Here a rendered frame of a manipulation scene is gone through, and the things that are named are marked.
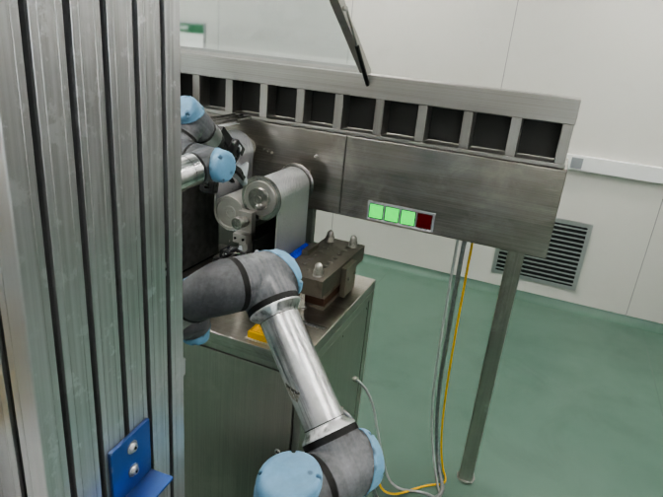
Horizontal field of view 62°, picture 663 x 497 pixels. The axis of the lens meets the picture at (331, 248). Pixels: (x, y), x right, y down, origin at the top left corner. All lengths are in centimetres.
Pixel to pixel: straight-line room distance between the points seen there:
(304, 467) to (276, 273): 38
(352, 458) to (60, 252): 70
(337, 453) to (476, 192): 110
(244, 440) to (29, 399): 135
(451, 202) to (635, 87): 245
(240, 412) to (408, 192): 93
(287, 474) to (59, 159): 68
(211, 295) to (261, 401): 74
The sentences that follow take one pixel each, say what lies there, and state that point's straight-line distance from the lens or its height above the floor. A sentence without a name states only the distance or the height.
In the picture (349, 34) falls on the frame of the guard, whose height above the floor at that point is 178.
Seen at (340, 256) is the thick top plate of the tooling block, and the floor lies 103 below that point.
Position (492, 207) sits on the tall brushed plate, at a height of 128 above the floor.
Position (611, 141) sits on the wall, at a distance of 422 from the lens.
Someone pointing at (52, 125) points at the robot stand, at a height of 167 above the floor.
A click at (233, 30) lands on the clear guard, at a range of 207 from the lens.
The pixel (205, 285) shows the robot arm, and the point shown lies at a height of 129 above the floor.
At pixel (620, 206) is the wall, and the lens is 431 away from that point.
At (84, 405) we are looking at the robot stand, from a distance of 68.
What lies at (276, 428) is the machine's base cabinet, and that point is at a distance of 182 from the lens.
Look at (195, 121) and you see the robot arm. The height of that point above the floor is 154.
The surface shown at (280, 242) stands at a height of 110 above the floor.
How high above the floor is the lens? 176
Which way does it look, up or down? 21 degrees down
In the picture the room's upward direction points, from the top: 5 degrees clockwise
